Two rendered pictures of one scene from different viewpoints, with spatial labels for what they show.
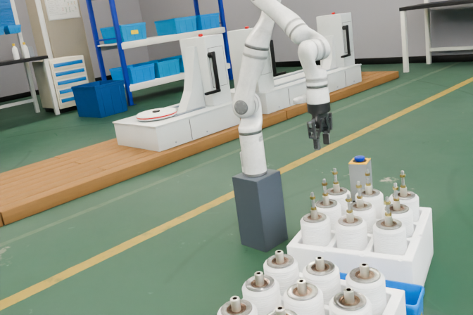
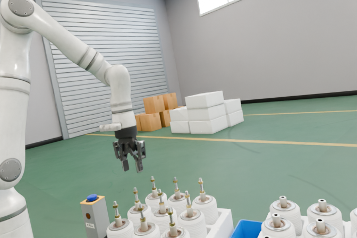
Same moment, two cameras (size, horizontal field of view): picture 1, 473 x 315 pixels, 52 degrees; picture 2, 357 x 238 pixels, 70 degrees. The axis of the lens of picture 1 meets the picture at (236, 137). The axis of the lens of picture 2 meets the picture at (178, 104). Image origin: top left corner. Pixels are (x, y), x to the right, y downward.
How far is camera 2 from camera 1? 1.53 m
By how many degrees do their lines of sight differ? 90
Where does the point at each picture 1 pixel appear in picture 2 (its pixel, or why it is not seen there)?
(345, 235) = (203, 223)
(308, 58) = (128, 79)
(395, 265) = (228, 219)
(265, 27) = (24, 56)
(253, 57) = (24, 91)
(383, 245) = (215, 213)
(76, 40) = not seen: outside the picture
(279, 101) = not seen: outside the picture
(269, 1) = (53, 22)
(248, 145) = (22, 230)
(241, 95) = (10, 149)
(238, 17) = not seen: outside the picture
